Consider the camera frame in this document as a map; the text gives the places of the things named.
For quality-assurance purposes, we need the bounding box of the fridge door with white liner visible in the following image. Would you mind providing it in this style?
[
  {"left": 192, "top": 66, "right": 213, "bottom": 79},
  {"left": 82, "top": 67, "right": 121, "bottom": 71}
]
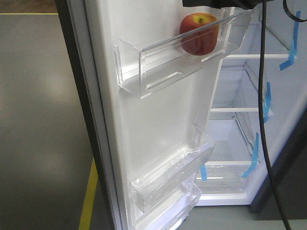
[{"left": 56, "top": 0, "right": 245, "bottom": 230}]

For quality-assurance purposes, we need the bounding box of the red yellow apple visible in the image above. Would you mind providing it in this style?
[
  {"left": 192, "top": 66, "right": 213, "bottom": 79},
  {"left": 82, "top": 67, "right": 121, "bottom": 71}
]
[{"left": 179, "top": 12, "right": 219, "bottom": 56}]

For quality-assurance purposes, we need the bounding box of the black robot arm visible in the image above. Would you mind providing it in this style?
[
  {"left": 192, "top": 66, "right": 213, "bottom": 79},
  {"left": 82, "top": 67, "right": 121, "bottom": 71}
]
[{"left": 182, "top": 0, "right": 263, "bottom": 10}]

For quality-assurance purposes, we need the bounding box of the open white fridge interior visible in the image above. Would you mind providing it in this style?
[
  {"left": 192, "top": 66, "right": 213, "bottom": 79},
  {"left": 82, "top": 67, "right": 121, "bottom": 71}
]
[{"left": 198, "top": 0, "right": 307, "bottom": 207}]

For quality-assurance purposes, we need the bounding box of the dark closed fridge section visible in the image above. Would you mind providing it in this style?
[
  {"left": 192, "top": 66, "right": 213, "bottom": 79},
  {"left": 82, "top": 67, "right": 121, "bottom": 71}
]
[{"left": 250, "top": 111, "right": 307, "bottom": 220}]

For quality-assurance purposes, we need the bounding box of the upper clear door bin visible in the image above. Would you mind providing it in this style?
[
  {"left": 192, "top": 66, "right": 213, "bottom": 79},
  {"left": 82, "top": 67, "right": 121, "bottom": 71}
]
[{"left": 114, "top": 10, "right": 253, "bottom": 99}]

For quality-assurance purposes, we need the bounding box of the clear door bin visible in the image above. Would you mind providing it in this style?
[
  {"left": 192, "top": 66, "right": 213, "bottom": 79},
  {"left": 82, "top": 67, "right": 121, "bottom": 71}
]
[
  {"left": 114, "top": 10, "right": 253, "bottom": 99},
  {"left": 130, "top": 126, "right": 214, "bottom": 213},
  {"left": 132, "top": 178, "right": 201, "bottom": 230}
]

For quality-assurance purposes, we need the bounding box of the middle clear door bin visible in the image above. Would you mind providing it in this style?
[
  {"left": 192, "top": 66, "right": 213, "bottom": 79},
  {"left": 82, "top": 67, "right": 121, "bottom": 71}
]
[{"left": 130, "top": 126, "right": 214, "bottom": 213}]

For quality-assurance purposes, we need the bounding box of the left blue tape strip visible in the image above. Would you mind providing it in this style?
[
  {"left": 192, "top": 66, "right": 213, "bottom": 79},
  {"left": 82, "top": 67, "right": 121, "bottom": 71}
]
[{"left": 200, "top": 164, "right": 208, "bottom": 181}]

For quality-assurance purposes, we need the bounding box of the blue tape strip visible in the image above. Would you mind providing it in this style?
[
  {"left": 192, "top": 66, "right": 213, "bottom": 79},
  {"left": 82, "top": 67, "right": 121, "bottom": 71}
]
[
  {"left": 280, "top": 11, "right": 301, "bottom": 71},
  {"left": 263, "top": 82, "right": 272, "bottom": 123},
  {"left": 242, "top": 133, "right": 259, "bottom": 178},
  {"left": 200, "top": 164, "right": 208, "bottom": 181}
]

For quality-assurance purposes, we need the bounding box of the clear crisper drawer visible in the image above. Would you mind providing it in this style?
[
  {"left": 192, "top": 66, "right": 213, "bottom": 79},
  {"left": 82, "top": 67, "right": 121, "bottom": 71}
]
[{"left": 196, "top": 165, "right": 248, "bottom": 194}]

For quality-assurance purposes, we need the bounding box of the lower clear door bin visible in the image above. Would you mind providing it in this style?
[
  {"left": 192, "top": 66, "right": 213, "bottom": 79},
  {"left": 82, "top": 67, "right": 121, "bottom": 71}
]
[{"left": 132, "top": 178, "right": 201, "bottom": 230}]

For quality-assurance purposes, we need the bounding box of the lower blue tape strip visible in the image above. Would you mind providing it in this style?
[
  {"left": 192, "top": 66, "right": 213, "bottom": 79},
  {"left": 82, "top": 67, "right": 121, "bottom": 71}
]
[{"left": 242, "top": 133, "right": 259, "bottom": 178}]

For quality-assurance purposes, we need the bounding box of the middle blue tape strip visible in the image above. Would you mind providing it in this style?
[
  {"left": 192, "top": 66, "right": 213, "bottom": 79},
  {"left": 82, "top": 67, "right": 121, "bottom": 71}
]
[{"left": 263, "top": 82, "right": 272, "bottom": 123}]

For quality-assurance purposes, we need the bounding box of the top blue tape strip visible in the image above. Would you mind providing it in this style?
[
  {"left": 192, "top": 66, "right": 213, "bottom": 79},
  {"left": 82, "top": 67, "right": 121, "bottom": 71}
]
[{"left": 280, "top": 11, "right": 301, "bottom": 71}]

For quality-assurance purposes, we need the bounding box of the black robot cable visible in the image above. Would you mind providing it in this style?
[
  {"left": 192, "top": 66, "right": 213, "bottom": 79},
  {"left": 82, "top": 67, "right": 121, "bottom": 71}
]
[{"left": 258, "top": 0, "right": 307, "bottom": 230}]

